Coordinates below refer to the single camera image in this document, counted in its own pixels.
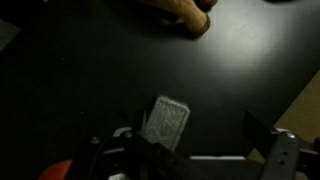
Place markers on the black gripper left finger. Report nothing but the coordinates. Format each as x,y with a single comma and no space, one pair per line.
140,121

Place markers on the brown plush animal toy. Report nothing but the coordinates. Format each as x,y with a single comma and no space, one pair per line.
190,11

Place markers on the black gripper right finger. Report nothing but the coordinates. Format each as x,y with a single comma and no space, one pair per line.
260,133

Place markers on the large cardboard box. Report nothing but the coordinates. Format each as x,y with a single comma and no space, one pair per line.
303,113

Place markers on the orange plush toy with tag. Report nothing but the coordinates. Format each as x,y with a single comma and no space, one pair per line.
56,170

